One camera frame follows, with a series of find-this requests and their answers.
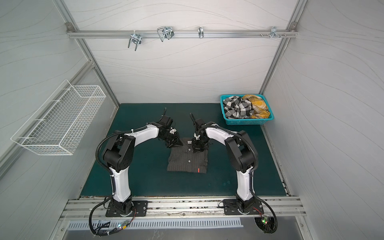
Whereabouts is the dark grey striped shirt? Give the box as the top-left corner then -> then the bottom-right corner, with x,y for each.
167,138 -> 208,174

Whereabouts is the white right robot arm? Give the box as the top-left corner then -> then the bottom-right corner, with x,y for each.
192,123 -> 259,214

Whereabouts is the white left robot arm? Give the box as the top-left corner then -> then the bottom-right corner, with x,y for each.
95,122 -> 183,215

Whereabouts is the teal plastic basket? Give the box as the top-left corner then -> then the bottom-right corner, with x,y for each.
220,95 -> 274,125

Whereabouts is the black white checked shirt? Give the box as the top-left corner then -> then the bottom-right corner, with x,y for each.
222,96 -> 254,119

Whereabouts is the yellow plaid shirt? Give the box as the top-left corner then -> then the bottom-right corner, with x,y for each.
242,95 -> 271,119

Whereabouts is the metal u-bolt clamp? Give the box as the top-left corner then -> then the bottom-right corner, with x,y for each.
157,26 -> 175,42

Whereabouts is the black round fan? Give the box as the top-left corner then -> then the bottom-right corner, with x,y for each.
254,216 -> 278,234

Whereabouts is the metal hook clamp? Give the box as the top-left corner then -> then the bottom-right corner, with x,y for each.
128,31 -> 142,51

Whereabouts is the aluminium top crossbar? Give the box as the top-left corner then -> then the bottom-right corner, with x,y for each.
67,29 -> 299,39

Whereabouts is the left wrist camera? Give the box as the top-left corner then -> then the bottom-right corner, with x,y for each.
159,115 -> 173,129

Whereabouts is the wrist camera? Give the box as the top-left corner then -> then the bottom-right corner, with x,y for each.
159,115 -> 173,129
194,119 -> 206,134

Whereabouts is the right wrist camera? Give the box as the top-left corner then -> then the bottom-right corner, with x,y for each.
194,119 -> 206,134

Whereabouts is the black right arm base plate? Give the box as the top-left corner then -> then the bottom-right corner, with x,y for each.
218,199 -> 264,216

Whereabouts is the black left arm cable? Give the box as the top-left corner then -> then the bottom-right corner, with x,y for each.
95,107 -> 168,175

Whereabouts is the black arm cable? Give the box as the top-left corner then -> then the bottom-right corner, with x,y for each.
189,112 -> 278,233
95,107 -> 168,175

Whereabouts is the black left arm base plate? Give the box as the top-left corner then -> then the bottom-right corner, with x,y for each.
106,201 -> 149,218

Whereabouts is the white slotted cable duct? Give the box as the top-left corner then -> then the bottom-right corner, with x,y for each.
67,218 -> 244,231

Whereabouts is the small metal ring clamp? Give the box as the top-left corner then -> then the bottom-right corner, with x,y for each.
198,27 -> 204,39

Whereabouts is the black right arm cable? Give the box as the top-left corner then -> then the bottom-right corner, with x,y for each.
189,112 -> 278,233

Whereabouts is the white wire basket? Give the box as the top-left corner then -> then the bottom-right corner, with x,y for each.
11,80 -> 106,156

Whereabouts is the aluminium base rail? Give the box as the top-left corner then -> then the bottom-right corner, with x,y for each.
60,196 -> 307,221

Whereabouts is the metal bracket with bolts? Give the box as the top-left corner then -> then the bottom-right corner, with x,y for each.
260,27 -> 287,39

